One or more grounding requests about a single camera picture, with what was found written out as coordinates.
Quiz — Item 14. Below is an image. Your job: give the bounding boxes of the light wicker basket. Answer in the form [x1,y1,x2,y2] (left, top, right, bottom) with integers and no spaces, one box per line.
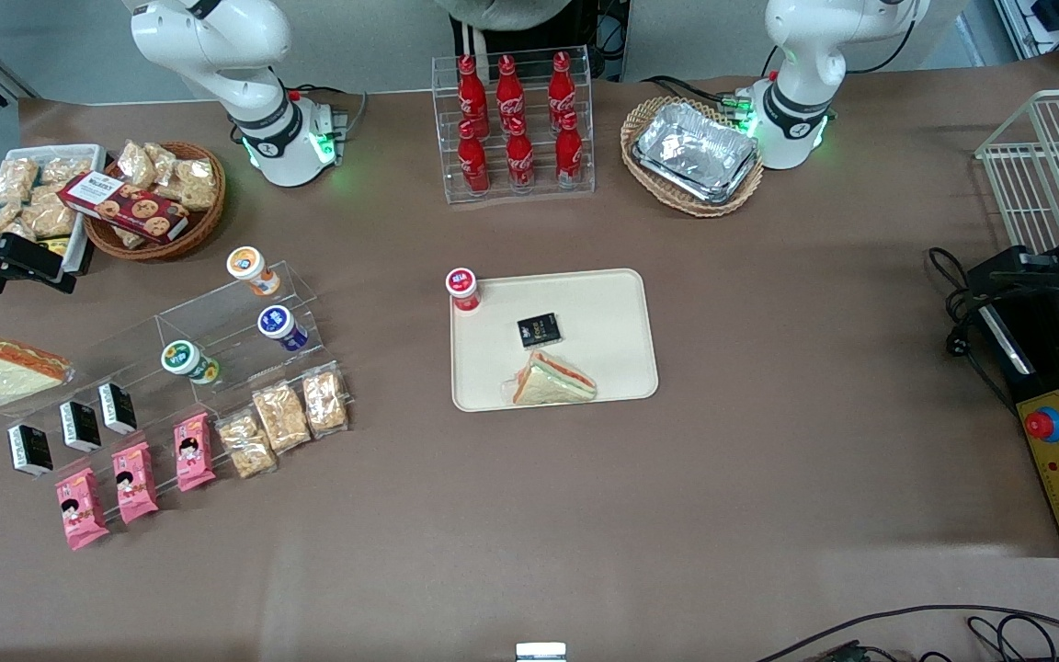
[620,96,766,219]

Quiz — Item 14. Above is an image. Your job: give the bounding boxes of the black power cable with plug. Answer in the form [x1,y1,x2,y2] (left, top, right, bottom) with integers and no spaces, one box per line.
[927,246,1022,415]

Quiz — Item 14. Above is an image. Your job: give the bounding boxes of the looped black cable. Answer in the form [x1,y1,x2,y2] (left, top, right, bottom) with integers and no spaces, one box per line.
[966,614,1059,662]

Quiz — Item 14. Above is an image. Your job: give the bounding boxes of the clear acrylic bottle rack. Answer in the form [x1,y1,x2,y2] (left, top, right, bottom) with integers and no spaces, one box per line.
[431,46,597,205]

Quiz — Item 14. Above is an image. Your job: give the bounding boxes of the brown wicker basket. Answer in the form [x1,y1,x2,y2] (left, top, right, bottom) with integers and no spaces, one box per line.
[84,141,227,262]

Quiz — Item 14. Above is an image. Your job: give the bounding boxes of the long black cable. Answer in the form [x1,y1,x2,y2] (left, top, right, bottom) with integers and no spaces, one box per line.
[755,604,1059,662]

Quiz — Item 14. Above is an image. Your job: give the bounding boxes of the person in gray clothing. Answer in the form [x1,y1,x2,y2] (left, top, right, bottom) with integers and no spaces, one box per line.
[436,0,576,33]

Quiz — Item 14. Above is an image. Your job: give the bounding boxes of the gray connector cable bundle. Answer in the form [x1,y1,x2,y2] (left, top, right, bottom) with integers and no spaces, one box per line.
[286,83,370,166]

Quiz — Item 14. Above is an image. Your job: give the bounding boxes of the pink cartoon snack pack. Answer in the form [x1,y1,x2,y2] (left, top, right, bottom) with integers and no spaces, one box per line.
[111,441,161,526]
[172,411,217,493]
[54,467,111,552]

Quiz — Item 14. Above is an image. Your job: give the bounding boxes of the black and white small box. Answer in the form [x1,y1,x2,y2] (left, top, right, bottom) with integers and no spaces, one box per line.
[97,382,139,436]
[7,423,54,477]
[59,401,103,453]

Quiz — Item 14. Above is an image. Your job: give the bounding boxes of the beige plastic serving tray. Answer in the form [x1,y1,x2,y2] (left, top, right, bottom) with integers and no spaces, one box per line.
[450,268,660,413]

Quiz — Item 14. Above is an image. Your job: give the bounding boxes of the dark red cookie box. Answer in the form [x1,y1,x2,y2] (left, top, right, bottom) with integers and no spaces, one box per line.
[58,170,191,245]

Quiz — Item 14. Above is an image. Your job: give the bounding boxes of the white wire basket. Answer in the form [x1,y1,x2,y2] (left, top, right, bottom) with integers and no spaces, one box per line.
[975,87,1059,254]

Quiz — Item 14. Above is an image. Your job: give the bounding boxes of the white rectangular plastic bin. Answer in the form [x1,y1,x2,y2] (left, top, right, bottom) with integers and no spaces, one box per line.
[0,144,108,277]

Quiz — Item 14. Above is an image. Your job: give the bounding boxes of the red-lid yogurt cup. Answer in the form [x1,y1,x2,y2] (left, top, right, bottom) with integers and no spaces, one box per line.
[445,267,482,314]

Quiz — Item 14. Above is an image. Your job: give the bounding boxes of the green lid gum bottle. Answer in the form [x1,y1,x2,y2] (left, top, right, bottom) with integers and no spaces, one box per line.
[160,339,221,385]

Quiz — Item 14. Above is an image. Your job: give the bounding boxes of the aluminium frame rack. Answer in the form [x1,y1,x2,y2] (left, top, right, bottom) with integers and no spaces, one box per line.
[994,0,1059,79]

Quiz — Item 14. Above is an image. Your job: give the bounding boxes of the black machine yellow panel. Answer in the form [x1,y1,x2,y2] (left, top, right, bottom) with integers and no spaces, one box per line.
[966,244,1059,559]

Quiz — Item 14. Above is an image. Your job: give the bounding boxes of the wrapped triangle sandwich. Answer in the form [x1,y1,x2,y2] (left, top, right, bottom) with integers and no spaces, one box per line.
[0,333,77,411]
[502,349,598,407]

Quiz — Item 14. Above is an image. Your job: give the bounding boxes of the red cola bottle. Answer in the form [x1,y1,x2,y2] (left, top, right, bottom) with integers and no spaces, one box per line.
[554,110,585,189]
[495,54,528,130]
[458,120,491,196]
[546,51,578,120]
[457,54,490,130]
[505,118,536,192]

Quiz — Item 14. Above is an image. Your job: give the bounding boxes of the black box gold print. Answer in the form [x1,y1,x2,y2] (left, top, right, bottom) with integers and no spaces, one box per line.
[517,313,562,350]

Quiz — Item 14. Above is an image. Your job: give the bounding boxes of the black cables green connectors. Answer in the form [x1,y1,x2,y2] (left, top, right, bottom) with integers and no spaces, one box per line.
[640,46,780,125]

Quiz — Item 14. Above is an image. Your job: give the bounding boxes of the clear acrylic stepped display stand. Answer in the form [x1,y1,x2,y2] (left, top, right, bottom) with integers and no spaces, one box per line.
[4,260,352,490]

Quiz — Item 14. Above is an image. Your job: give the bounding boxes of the silver foil tray stack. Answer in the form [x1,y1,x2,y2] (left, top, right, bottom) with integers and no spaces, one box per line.
[632,101,762,205]

